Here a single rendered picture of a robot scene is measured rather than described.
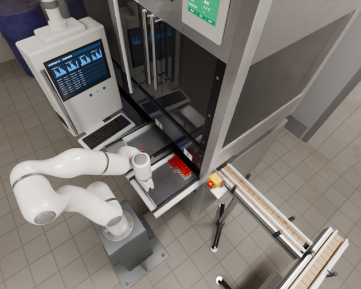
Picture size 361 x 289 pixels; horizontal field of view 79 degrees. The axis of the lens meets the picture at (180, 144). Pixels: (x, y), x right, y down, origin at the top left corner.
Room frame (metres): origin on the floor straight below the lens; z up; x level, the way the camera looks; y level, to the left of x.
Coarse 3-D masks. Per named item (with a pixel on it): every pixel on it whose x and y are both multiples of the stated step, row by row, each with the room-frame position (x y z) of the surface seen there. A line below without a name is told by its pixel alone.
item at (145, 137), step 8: (144, 128) 1.13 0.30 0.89; (152, 128) 1.14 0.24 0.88; (160, 128) 1.14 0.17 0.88; (128, 136) 1.03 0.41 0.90; (136, 136) 1.04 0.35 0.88; (144, 136) 1.05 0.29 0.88; (152, 136) 1.06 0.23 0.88; (160, 136) 1.06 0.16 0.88; (128, 144) 0.96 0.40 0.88; (136, 144) 0.97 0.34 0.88; (144, 144) 0.97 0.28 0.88; (152, 144) 0.98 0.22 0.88; (160, 144) 0.98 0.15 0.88; (168, 144) 0.97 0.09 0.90; (144, 152) 0.90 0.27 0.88; (152, 152) 0.91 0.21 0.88
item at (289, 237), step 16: (224, 176) 0.72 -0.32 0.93; (240, 176) 0.71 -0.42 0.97; (240, 192) 0.61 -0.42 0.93; (256, 192) 0.61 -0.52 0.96; (256, 208) 0.51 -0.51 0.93; (272, 208) 0.51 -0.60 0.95; (272, 224) 0.42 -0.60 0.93; (288, 224) 0.43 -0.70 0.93; (288, 240) 0.33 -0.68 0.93; (304, 240) 0.34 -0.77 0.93
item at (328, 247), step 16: (320, 240) 0.35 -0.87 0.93; (336, 240) 0.35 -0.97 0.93; (304, 256) 0.26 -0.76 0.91; (320, 256) 0.26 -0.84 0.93; (336, 256) 0.26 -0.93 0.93; (288, 272) 0.17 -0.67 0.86; (304, 272) 0.17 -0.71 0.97; (320, 272) 0.17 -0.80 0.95; (336, 272) 0.17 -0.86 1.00; (288, 288) 0.09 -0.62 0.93; (304, 288) 0.10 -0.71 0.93
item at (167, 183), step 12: (168, 156) 0.87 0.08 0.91; (156, 168) 0.77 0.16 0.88; (168, 168) 0.78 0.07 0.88; (156, 180) 0.68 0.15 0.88; (168, 180) 0.69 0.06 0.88; (180, 180) 0.69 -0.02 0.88; (192, 180) 0.69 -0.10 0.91; (156, 192) 0.59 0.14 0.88; (168, 192) 0.60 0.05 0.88; (156, 204) 0.51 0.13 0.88
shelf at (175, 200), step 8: (152, 120) 1.23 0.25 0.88; (136, 128) 1.13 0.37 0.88; (120, 136) 1.03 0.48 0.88; (120, 144) 0.96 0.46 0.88; (112, 152) 0.88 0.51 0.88; (168, 152) 0.92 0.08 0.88; (176, 152) 0.93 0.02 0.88; (184, 160) 0.86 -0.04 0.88; (192, 168) 0.80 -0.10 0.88; (128, 176) 0.69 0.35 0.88; (136, 184) 0.64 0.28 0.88; (200, 184) 0.67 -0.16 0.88; (144, 192) 0.58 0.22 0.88; (184, 192) 0.61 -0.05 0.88; (144, 200) 0.53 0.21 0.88; (176, 200) 0.55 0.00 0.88; (152, 208) 0.48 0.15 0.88; (168, 208) 0.49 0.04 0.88
